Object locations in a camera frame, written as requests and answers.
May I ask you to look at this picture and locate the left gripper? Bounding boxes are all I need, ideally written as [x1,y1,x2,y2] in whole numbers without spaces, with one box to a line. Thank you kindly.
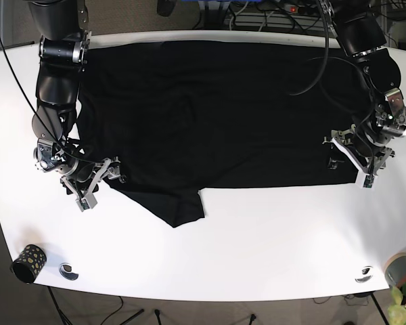
[323,119,397,189]

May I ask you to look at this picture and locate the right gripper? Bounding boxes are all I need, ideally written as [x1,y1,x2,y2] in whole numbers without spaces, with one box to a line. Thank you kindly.
[60,156,127,212]

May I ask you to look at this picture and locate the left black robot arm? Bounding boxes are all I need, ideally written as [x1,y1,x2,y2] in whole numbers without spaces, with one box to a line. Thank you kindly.
[288,1,406,188]

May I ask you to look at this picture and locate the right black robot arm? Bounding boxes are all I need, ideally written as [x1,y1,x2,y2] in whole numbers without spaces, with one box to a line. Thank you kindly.
[28,0,125,211]

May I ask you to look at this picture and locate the black gold-dotted cup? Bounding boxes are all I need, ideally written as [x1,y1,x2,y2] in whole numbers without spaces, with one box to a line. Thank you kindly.
[10,244,47,284]

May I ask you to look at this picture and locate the grey tape roll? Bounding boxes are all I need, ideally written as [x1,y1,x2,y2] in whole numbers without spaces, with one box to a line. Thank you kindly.
[384,253,406,288]

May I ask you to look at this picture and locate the green potted plant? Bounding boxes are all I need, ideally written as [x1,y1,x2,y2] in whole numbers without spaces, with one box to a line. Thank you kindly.
[388,282,406,325]

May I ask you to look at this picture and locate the left table cable grommet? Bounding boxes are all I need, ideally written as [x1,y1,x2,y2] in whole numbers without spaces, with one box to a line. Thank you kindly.
[59,263,79,281]

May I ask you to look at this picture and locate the table cable grommet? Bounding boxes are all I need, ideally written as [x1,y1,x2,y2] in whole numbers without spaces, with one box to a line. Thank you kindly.
[59,263,79,281]
[354,265,374,284]

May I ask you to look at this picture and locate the right table cable grommet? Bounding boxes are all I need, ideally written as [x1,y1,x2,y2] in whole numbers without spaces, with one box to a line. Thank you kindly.
[354,265,374,284]

